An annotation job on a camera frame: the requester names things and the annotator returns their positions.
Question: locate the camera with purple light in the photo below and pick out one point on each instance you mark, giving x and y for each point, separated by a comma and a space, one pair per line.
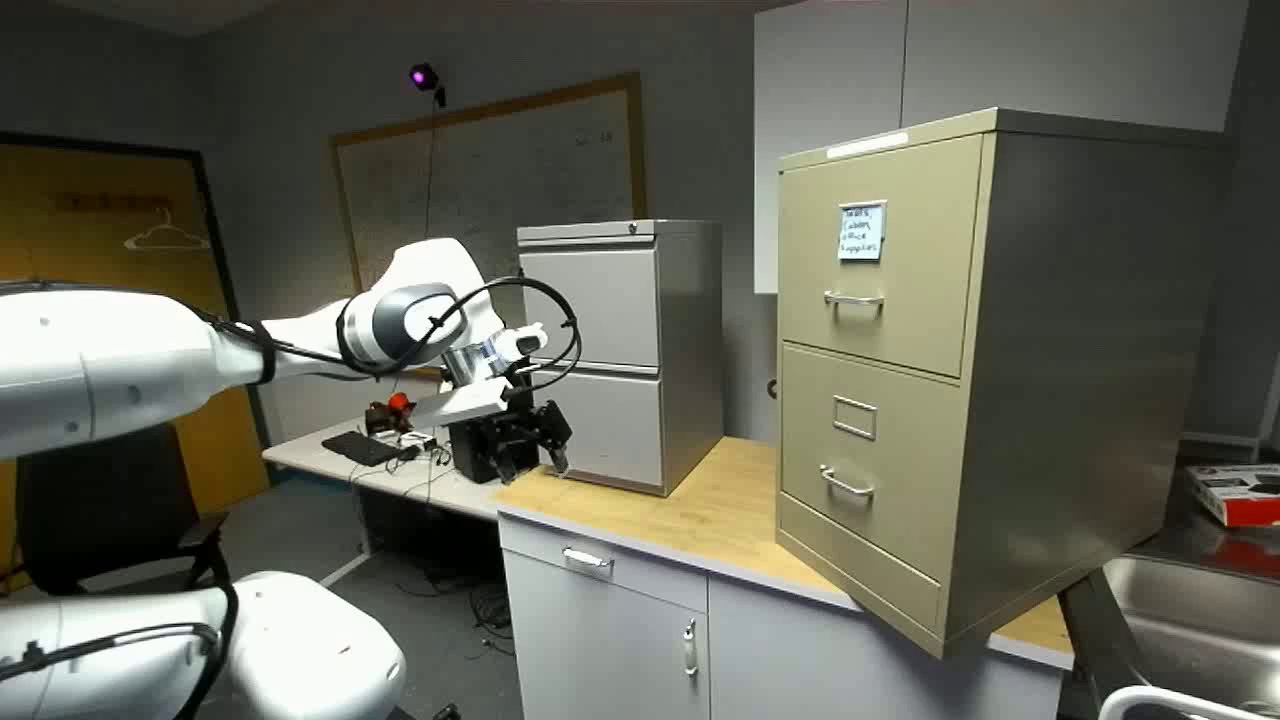
426, 78

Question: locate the beige drawer with label card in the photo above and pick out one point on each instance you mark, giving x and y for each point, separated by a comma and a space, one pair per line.
922, 315

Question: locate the grey cabinet drawer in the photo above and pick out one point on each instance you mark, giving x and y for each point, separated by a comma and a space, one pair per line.
616, 425
615, 315

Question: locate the white base cabinet drawer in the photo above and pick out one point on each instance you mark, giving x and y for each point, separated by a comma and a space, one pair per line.
641, 567

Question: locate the red and white box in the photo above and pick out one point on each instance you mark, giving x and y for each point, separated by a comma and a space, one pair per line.
1242, 498

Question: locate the wood framed whiteboard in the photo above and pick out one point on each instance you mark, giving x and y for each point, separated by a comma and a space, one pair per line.
535, 175

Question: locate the yellow board with black frame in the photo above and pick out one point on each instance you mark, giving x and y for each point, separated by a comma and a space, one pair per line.
82, 212

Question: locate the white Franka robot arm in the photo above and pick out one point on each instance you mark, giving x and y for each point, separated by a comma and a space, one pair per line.
107, 362

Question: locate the stainless steel sink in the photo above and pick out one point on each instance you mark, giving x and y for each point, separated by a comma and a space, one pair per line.
1203, 613

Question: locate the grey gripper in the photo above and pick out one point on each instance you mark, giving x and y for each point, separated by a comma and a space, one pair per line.
516, 411

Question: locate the beige metal filing cabinet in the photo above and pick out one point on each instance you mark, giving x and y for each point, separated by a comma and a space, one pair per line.
1093, 373

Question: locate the red small device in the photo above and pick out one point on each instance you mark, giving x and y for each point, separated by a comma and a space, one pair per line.
391, 411

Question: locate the white base cabinet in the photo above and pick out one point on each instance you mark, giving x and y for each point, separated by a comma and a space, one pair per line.
801, 652

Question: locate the white base cabinet door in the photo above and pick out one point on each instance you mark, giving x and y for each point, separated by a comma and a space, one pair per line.
600, 652

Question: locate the black flat keyboard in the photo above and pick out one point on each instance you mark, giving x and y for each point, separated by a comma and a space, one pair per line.
357, 450

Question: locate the white curved faucet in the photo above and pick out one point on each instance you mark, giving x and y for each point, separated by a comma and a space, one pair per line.
1162, 698

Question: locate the black office chair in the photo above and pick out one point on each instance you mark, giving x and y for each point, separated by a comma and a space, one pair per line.
107, 514

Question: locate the grey metal filing cabinet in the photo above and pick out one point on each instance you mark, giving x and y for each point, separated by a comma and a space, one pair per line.
691, 347

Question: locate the white coat hanger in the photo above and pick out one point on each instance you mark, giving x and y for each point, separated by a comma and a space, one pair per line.
166, 236

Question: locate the beige drawer with label holder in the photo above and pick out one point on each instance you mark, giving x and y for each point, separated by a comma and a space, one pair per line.
907, 445

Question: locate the white label card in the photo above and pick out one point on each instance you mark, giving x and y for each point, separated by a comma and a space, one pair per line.
863, 229

